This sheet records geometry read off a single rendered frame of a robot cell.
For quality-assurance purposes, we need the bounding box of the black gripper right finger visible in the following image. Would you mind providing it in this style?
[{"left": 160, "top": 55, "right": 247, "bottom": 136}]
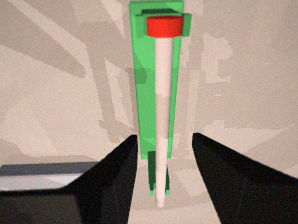
[{"left": 192, "top": 133, "right": 298, "bottom": 224}]

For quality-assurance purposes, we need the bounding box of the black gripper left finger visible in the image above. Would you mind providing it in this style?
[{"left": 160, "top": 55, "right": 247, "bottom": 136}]
[{"left": 0, "top": 135, "right": 138, "bottom": 224}]

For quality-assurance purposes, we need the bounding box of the white pin with red head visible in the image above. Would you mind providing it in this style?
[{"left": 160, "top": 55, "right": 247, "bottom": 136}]
[{"left": 147, "top": 15, "right": 183, "bottom": 208}]

